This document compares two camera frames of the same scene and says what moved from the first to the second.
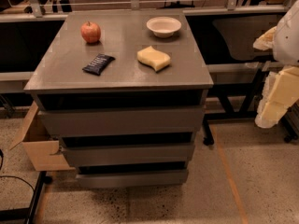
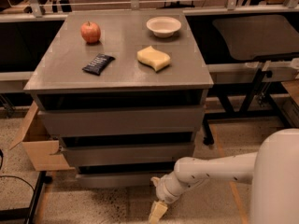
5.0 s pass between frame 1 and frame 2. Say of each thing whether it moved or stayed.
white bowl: stayed
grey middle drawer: stayed
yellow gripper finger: moved
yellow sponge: stayed
